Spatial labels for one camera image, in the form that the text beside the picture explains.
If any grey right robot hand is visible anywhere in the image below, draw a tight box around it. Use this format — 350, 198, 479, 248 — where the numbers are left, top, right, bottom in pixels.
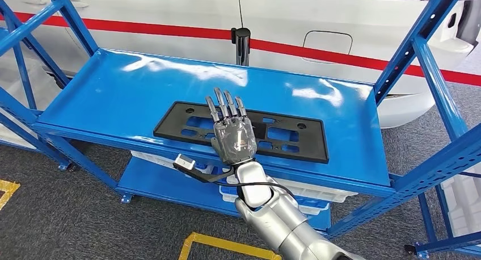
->
205, 87, 258, 166

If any black plastic plate frame part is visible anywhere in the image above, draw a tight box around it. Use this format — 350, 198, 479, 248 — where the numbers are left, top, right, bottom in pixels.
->
153, 101, 330, 164

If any blue metal shelf rack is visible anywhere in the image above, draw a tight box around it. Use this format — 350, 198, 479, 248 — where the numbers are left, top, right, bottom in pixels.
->
0, 0, 481, 240
0, 25, 72, 171
404, 171, 481, 259

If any white car body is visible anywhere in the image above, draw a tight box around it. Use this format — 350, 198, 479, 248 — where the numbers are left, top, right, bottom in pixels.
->
0, 0, 481, 129

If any white plastic crate stack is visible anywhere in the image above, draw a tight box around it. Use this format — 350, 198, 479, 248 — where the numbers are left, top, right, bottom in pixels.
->
441, 171, 481, 238

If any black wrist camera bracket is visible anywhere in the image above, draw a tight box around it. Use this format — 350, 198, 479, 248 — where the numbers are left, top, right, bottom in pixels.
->
173, 162, 235, 184

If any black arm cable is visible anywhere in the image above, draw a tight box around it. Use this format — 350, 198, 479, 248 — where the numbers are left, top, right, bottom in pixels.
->
214, 179, 298, 200

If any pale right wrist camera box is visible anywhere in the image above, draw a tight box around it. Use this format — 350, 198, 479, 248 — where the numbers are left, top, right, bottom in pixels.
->
173, 154, 196, 171

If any black stanchion post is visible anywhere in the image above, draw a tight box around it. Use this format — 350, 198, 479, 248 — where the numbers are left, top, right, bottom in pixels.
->
231, 27, 251, 66

